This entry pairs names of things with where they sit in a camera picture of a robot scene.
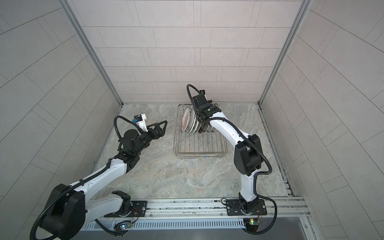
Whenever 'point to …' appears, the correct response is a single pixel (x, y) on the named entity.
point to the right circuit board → (252, 224)
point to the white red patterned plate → (185, 119)
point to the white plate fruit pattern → (192, 119)
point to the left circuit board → (125, 225)
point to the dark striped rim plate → (205, 126)
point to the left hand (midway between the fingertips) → (167, 122)
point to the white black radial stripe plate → (195, 125)
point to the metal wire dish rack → (196, 145)
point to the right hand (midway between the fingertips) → (203, 107)
